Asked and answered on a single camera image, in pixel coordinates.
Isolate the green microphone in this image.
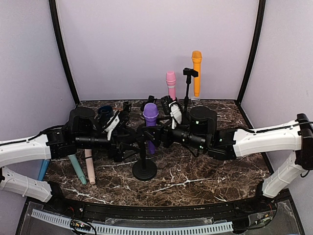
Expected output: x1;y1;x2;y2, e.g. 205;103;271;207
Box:
68;154;87;185

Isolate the black corner post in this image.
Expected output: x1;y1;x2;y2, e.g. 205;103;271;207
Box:
48;0;80;106
236;0;266;106

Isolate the black stand of purple microphone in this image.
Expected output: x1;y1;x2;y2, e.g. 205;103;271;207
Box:
132;126;158;182

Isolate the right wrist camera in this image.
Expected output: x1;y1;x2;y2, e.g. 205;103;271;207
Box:
160;95;173;115

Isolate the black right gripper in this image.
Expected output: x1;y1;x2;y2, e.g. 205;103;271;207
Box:
141;116;208;151

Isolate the black stand of beige microphone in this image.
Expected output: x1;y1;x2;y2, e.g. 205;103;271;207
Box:
140;95;157;112

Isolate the black stand of blue microphone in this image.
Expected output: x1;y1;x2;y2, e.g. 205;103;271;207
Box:
123;101;132;113

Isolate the black front rail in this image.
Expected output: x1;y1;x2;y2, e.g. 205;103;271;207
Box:
26;189;282;225

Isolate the pink microphone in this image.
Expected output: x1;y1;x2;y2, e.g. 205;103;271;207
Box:
166;71;176;100

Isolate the black stand of orange microphone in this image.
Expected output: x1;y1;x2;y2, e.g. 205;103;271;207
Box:
182;68;198;124

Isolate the orange microphone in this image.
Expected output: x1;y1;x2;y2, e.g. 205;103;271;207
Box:
192;50;203;97

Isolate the white slotted cable duct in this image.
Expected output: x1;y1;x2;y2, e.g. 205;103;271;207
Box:
31;209;233;235

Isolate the black left corner post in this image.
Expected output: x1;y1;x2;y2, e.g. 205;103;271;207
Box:
48;0;80;106

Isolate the blue microphone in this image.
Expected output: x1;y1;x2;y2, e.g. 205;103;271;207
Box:
38;160;50;181

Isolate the purple microphone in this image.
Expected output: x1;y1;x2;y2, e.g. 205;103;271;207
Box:
143;103;159;154

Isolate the black right corner post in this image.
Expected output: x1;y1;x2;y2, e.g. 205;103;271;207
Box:
236;0;266;106

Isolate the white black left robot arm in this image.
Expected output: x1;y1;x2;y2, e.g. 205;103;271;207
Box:
0;107;139;213

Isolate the dark blue mug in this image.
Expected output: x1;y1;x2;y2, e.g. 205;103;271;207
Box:
97;105;114;118

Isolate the beige microphone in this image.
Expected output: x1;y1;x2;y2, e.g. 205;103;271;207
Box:
84;149;96;185

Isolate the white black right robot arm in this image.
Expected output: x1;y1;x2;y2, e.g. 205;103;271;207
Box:
142;106;313;212

